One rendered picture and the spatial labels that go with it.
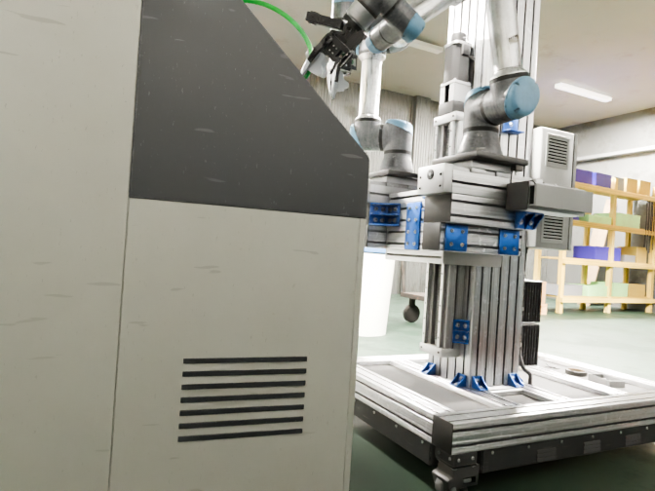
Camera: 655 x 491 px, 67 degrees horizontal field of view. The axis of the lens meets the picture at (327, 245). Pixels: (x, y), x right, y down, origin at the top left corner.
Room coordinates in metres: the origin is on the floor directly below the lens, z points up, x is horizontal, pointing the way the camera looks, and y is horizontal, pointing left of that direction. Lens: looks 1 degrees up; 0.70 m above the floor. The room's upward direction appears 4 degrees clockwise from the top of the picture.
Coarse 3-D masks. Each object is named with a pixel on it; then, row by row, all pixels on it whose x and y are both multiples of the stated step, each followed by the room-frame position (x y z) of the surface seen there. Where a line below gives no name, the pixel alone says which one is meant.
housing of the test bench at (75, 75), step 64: (0, 0) 1.01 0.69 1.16; (64, 0) 1.05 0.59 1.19; (128, 0) 1.09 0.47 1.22; (0, 64) 1.01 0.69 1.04; (64, 64) 1.05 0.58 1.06; (128, 64) 1.09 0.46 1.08; (0, 128) 1.01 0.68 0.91; (64, 128) 1.05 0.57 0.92; (128, 128) 1.10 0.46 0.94; (0, 192) 1.01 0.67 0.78; (64, 192) 1.05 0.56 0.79; (128, 192) 1.10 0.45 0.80; (0, 256) 1.02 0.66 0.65; (64, 256) 1.06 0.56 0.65; (0, 320) 1.02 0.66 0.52; (64, 320) 1.06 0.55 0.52; (0, 384) 1.02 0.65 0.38; (64, 384) 1.06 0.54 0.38; (0, 448) 1.03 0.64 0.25; (64, 448) 1.07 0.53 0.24
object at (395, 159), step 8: (384, 152) 2.11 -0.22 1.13; (392, 152) 2.07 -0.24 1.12; (400, 152) 2.06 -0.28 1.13; (408, 152) 2.08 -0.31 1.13; (384, 160) 2.09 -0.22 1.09; (392, 160) 2.06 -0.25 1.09; (400, 160) 2.05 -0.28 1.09; (408, 160) 2.07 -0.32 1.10; (384, 168) 2.07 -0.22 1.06; (392, 168) 2.05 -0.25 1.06; (400, 168) 2.04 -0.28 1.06; (408, 168) 2.05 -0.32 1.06
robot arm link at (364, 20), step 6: (354, 6) 1.36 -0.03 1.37; (360, 6) 1.35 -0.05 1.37; (348, 12) 1.37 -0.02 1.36; (354, 12) 1.35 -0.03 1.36; (360, 12) 1.35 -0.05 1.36; (366, 12) 1.35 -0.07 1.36; (354, 18) 1.36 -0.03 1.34; (360, 18) 1.36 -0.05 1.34; (366, 18) 1.36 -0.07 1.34; (372, 18) 1.37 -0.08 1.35; (360, 24) 1.37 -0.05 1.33; (366, 24) 1.38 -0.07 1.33
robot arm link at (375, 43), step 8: (416, 0) 1.54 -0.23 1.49; (424, 0) 1.53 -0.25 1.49; (432, 0) 1.53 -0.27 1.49; (440, 0) 1.54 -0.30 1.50; (448, 0) 1.56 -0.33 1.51; (456, 0) 1.59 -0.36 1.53; (464, 0) 1.61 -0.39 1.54; (416, 8) 1.52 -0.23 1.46; (424, 8) 1.52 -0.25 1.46; (432, 8) 1.54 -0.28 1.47; (440, 8) 1.56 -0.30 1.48; (424, 16) 1.53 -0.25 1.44; (432, 16) 1.55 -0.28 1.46; (376, 24) 1.49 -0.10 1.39; (368, 32) 1.52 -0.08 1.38; (376, 32) 1.47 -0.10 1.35; (368, 40) 1.52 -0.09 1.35; (376, 40) 1.48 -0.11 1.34; (384, 40) 1.46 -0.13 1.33; (368, 48) 1.54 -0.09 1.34; (376, 48) 1.52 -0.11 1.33; (384, 48) 1.51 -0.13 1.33
